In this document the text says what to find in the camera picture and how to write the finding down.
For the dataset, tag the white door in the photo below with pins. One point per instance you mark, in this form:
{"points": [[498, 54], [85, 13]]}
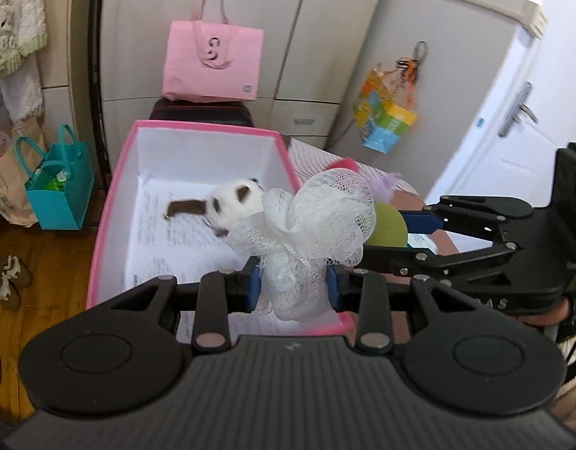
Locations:
{"points": [[527, 117]]}

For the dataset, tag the white fluffy garment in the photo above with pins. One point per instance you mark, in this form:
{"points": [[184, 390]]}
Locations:
{"points": [[20, 89]]}

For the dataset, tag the pink tote bag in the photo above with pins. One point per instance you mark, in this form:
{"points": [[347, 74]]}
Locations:
{"points": [[212, 63]]}

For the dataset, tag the person's right hand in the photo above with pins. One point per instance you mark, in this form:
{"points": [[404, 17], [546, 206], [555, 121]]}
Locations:
{"points": [[548, 315]]}

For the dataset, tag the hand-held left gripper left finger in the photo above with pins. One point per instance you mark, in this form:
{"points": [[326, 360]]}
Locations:
{"points": [[253, 287]]}

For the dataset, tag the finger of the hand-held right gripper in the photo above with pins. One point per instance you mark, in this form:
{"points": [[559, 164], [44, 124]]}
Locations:
{"points": [[424, 223], [409, 258]]}

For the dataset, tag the striped bed sheet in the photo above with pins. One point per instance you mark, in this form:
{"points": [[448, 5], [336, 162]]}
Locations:
{"points": [[316, 159]]}

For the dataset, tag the colourful hanging gift bag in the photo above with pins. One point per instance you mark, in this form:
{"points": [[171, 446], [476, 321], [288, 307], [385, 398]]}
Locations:
{"points": [[384, 119]]}

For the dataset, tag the white mesh bath pouf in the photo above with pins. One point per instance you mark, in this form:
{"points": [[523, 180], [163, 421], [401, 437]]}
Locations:
{"points": [[316, 229]]}

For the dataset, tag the grey wardrobe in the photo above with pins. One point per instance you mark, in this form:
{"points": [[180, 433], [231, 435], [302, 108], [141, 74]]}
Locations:
{"points": [[288, 33]]}

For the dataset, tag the brown paper bag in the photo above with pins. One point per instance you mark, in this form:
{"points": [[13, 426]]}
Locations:
{"points": [[6, 192]]}

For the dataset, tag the person's right forearm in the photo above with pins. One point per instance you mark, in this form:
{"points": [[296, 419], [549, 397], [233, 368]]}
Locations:
{"points": [[574, 379]]}

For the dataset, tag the beige wall box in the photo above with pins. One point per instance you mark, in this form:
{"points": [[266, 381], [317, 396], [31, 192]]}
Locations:
{"points": [[534, 18]]}

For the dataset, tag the purple plush toy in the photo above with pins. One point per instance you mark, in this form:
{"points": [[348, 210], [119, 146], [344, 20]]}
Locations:
{"points": [[384, 185]]}

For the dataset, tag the teal gift bag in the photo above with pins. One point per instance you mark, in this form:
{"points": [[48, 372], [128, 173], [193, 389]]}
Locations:
{"points": [[62, 197]]}

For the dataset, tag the red fluffy pompom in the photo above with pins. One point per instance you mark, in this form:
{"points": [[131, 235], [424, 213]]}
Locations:
{"points": [[342, 163]]}

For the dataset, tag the printed paper sheet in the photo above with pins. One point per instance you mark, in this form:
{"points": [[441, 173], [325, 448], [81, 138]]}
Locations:
{"points": [[180, 239]]}

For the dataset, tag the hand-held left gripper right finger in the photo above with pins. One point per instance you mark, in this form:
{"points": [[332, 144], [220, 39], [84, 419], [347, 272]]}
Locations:
{"points": [[331, 288]]}

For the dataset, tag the cream knitted garment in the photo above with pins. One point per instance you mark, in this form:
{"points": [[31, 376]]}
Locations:
{"points": [[13, 14]]}

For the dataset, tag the pink storage box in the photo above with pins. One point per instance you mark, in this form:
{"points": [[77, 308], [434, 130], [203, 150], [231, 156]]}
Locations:
{"points": [[142, 183]]}

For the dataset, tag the green soft ball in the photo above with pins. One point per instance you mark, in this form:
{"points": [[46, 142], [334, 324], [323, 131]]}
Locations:
{"points": [[388, 229]]}

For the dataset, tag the black case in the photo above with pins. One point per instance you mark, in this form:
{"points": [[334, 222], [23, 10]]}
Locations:
{"points": [[201, 111]]}

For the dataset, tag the black metal pole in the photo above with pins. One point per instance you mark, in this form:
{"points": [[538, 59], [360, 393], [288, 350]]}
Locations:
{"points": [[98, 65]]}

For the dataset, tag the white brown panda plush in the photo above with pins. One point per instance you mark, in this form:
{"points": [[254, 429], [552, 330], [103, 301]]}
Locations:
{"points": [[231, 204]]}

